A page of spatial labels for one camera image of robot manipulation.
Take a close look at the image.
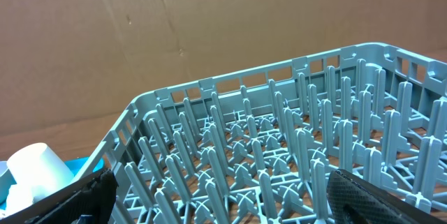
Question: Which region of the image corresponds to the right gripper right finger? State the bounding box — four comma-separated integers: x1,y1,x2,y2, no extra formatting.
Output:
326,169,443,224

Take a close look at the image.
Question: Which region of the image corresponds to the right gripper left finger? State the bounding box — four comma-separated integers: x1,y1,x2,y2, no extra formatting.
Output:
1,168,118,224

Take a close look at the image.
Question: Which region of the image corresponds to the grey bowl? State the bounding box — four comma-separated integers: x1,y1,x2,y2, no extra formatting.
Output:
0,160,16,203

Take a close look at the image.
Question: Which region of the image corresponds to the grey plastic dishwasher rack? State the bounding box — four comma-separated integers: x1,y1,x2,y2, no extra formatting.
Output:
75,43,446,223

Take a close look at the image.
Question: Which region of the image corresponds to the teal plastic serving tray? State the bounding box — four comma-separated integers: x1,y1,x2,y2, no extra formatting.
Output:
1,157,88,211

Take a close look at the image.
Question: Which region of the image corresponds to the white paper cup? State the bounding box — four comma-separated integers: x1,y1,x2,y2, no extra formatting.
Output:
6,142,74,201

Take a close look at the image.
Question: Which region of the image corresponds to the crumpled white tissue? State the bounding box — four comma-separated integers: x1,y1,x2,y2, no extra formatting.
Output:
6,184,35,216

